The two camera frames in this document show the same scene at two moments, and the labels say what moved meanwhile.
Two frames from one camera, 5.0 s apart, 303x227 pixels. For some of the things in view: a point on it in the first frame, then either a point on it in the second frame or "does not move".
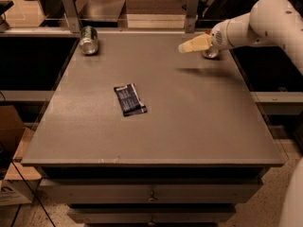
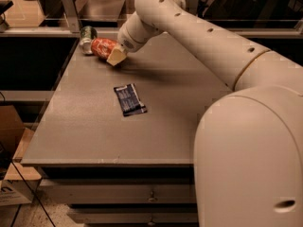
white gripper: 218,38 -> 125,39
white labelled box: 14,190 does not move
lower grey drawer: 151,214 does not move
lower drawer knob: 151,222 does not move
